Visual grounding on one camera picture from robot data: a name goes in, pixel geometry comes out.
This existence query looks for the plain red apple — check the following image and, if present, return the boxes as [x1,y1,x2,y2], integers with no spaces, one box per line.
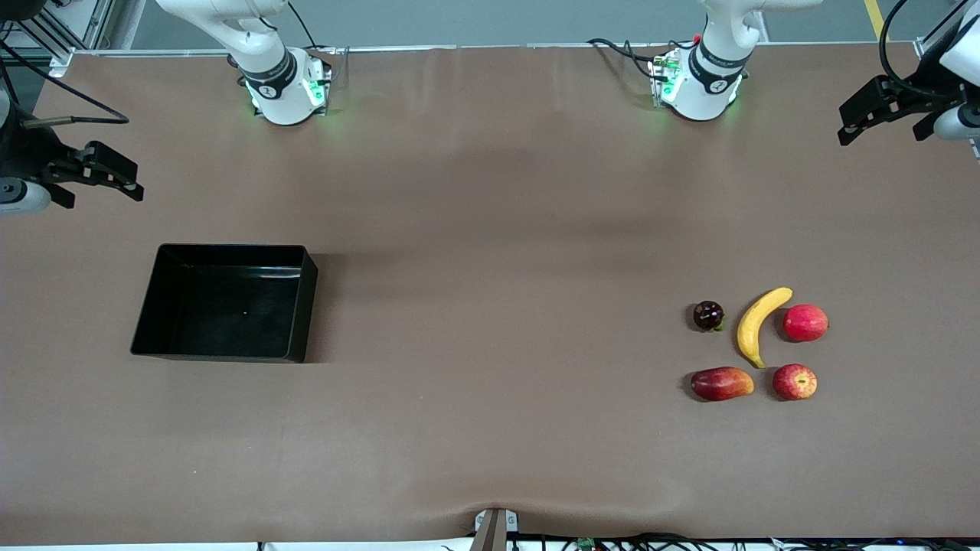
[782,304,830,343]

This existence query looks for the yellow banana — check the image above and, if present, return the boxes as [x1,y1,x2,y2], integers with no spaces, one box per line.
[737,287,794,370]

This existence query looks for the red yellow-speckled apple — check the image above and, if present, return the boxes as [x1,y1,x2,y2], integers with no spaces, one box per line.
[772,364,818,402]

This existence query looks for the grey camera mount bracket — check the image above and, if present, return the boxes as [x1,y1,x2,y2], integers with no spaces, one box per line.
[469,507,520,551]

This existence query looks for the black plastic box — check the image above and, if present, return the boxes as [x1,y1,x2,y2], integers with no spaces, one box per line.
[130,243,319,364]

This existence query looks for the brown table mat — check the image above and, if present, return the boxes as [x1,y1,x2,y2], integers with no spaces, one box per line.
[0,42,980,540]

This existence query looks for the red yellow mango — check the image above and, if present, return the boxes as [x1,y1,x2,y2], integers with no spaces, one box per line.
[690,366,756,403]

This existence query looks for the dark purple mangosteen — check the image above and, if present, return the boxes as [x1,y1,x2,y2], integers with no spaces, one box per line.
[693,300,726,333]

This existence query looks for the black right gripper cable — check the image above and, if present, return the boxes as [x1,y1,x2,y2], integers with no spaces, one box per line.
[0,38,129,127]

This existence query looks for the black arm base cable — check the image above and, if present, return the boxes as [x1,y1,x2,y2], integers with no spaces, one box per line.
[588,37,659,81]
[287,0,319,51]

